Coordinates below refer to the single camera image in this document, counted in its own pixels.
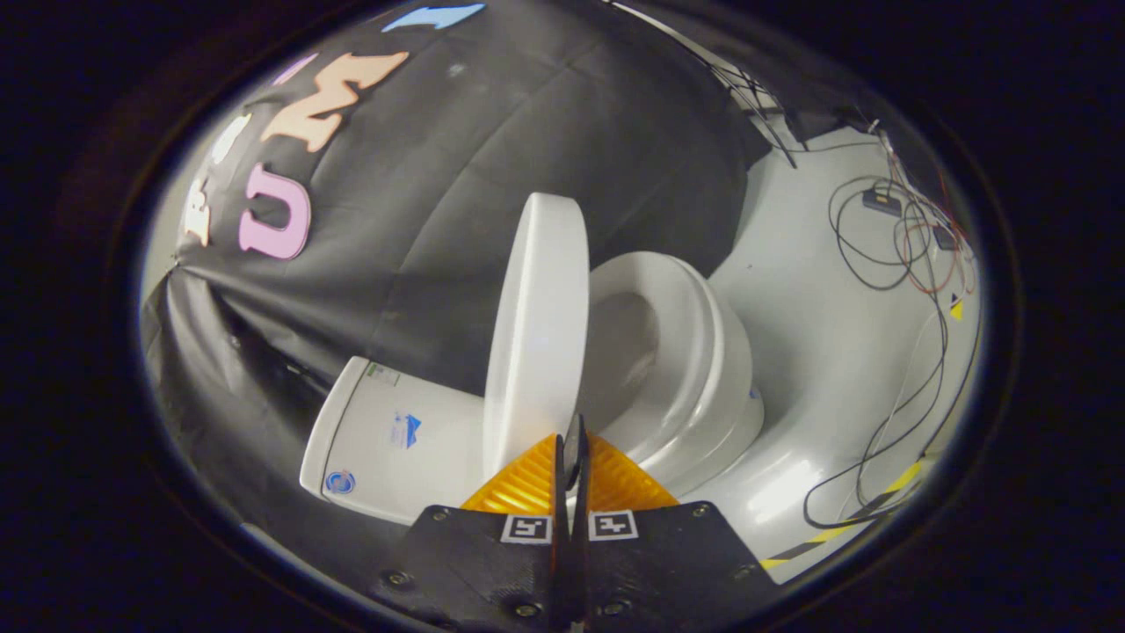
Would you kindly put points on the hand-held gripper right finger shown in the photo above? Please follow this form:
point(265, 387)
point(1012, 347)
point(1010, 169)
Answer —
point(650, 571)

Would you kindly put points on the black backdrop cloth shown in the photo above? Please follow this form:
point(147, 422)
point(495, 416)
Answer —
point(492, 141)

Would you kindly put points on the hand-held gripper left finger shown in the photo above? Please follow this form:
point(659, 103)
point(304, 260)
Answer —
point(492, 571)

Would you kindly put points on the white toilet tank cover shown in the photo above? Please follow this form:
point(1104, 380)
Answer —
point(330, 431)

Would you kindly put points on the small black box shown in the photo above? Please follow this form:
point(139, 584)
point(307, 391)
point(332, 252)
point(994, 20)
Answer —
point(881, 202)

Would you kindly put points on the white toilet seat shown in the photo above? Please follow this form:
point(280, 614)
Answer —
point(703, 352)

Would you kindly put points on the black tripod stand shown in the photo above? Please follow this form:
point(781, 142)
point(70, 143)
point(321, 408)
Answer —
point(747, 97)

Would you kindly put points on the yellow black floor tape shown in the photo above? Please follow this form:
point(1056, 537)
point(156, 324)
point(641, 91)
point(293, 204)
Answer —
point(826, 534)

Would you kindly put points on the white toilet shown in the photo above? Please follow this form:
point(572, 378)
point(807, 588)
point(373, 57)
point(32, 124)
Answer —
point(413, 457)

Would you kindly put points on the white toilet lid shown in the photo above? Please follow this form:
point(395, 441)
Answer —
point(536, 334)

